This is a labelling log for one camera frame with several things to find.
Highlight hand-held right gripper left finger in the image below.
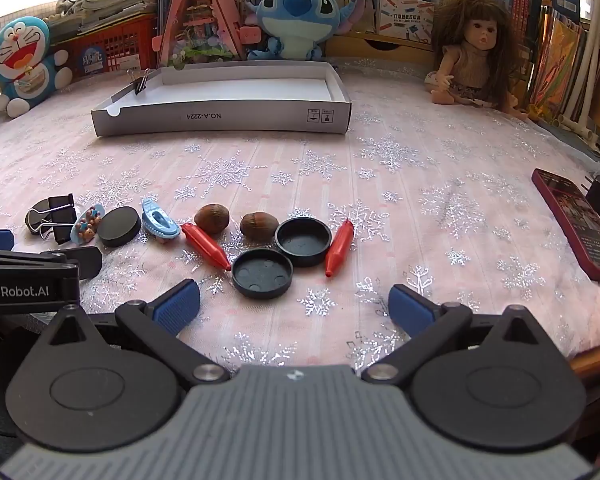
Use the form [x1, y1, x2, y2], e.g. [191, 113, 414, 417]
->
[47, 279, 231, 390]

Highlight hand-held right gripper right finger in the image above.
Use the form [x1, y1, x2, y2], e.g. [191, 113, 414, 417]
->
[362, 284, 548, 387]

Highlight blue plastic clip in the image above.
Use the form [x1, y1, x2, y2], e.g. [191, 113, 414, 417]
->
[141, 198, 182, 245]
[71, 203, 106, 243]

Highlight black round puck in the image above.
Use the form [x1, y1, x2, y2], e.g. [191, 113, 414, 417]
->
[97, 206, 142, 248]

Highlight large black binder clip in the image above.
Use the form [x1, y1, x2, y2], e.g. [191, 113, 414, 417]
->
[39, 193, 78, 245]

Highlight red toy sausage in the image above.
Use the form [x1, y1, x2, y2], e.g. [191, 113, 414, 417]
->
[181, 223, 232, 272]

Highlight black round lid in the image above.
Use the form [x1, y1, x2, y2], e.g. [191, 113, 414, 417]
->
[274, 218, 332, 267]
[231, 248, 293, 301]

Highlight red plastic crayon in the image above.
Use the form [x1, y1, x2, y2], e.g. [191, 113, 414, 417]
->
[324, 219, 355, 278]

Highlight brown hazelnut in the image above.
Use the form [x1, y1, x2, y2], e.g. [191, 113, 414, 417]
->
[194, 203, 231, 235]
[239, 212, 280, 241]

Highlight white cardboard box tray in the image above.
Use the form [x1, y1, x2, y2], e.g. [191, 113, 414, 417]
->
[91, 60, 352, 137]

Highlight pink snowflake tablecloth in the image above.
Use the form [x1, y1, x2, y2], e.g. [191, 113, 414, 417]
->
[0, 57, 600, 376]

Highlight small black binder clip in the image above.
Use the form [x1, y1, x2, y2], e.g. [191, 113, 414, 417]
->
[128, 68, 151, 96]

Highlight phone in red case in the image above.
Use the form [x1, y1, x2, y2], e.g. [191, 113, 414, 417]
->
[531, 168, 600, 281]

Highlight blue robot cat plush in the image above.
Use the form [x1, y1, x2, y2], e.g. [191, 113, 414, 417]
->
[0, 16, 73, 118]

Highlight large red plastic basket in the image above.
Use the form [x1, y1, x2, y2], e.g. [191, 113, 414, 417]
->
[47, 14, 161, 78]

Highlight pink triangular house model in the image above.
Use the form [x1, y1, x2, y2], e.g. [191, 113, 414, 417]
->
[152, 0, 263, 68]

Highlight wooden drawer unit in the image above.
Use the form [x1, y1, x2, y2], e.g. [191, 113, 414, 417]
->
[325, 30, 438, 61]

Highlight doll with brown hair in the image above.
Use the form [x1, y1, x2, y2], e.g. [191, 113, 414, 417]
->
[425, 0, 531, 121]

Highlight white printed cardboard box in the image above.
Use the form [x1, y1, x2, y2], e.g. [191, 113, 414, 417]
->
[375, 0, 436, 43]

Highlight colourful upright picture books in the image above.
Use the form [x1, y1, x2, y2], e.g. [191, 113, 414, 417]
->
[500, 0, 588, 121]

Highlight blue alien plush toy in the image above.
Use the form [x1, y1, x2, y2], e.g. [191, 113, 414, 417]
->
[244, 0, 366, 62]

